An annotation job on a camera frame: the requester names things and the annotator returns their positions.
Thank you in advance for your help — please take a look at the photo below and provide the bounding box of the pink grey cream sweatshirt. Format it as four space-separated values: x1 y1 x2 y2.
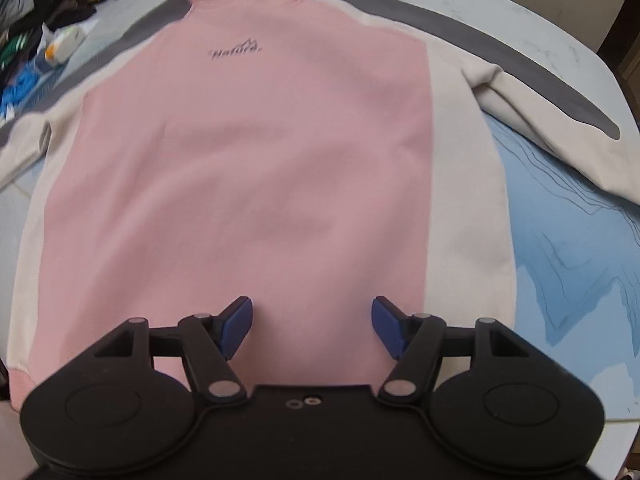
0 0 640 403

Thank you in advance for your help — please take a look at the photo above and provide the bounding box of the blue plastic bag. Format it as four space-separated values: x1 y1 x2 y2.
1 67 39 116

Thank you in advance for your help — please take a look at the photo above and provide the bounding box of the white orange tissue pack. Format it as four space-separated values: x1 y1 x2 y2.
43 25 87 66

